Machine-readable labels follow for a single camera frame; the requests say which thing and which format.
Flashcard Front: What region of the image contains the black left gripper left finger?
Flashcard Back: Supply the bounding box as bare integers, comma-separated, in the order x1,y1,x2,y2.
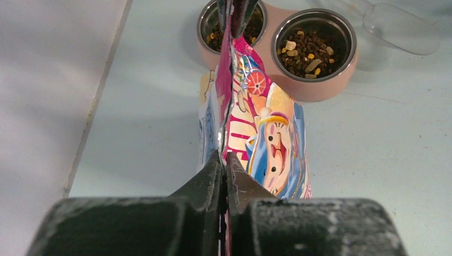
27,151,222,255

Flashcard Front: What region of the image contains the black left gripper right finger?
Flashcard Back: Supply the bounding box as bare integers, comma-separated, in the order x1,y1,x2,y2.
225,153,407,255

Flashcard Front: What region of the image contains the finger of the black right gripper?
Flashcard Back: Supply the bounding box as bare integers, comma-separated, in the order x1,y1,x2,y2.
216,0,231,31
231,0,258,38

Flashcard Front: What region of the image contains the pet food bag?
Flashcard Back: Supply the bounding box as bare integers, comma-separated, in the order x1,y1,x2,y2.
197,38,312,199

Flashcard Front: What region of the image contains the clear plastic scoop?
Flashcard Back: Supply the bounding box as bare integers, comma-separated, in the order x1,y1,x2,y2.
310,0,442,57

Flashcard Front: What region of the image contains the far steel bowl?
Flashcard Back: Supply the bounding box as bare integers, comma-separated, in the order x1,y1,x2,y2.
197,1,268,56

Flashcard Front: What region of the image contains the steel bowl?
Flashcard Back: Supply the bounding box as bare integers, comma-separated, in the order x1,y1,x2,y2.
271,9,358,82
197,1,268,56

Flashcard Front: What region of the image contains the near steel bowl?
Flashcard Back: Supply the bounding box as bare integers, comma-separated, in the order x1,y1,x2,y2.
271,9,358,82

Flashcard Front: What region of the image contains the pink double bowl stand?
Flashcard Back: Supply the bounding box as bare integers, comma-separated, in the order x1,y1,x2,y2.
197,0,359,103

